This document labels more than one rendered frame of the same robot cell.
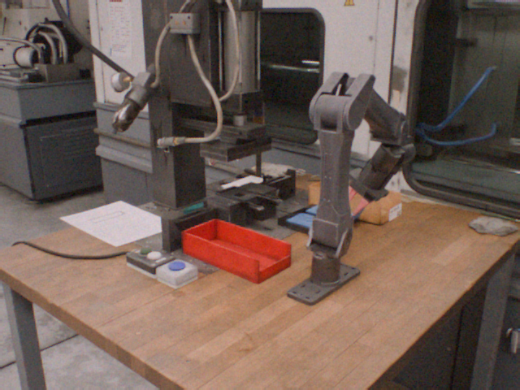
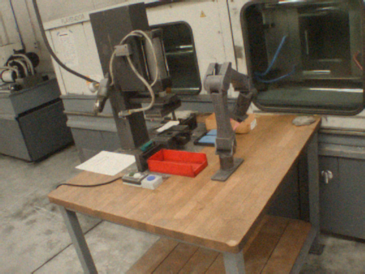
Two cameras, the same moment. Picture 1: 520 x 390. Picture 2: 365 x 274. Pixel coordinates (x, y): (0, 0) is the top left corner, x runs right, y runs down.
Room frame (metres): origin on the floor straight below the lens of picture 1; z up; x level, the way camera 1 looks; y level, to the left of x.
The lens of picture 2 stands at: (-0.31, 0.11, 1.63)
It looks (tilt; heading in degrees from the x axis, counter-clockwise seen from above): 20 degrees down; 356
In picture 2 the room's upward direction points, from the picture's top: 11 degrees counter-clockwise
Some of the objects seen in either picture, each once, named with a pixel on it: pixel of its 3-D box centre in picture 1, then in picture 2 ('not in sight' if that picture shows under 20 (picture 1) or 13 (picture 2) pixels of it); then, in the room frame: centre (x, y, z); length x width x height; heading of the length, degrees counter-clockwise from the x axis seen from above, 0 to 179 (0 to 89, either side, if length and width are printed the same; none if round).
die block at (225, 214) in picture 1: (240, 208); (171, 140); (1.45, 0.05, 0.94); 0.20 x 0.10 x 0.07; 139
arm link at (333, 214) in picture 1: (334, 174); (221, 113); (1.08, -0.16, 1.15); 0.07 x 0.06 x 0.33; 50
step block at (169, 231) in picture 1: (175, 231); (142, 160); (1.26, 0.21, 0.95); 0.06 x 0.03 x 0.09; 139
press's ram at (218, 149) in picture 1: (217, 106); (148, 89); (1.48, 0.11, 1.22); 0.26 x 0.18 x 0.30; 49
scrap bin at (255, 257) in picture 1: (235, 249); (176, 162); (1.19, 0.05, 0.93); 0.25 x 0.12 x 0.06; 49
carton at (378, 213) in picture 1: (354, 201); (230, 122); (1.53, -0.29, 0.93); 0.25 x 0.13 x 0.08; 49
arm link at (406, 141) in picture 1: (394, 141); (246, 89); (1.29, -0.34, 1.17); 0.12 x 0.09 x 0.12; 140
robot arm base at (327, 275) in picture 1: (325, 267); (227, 161); (1.06, -0.15, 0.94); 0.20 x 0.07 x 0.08; 139
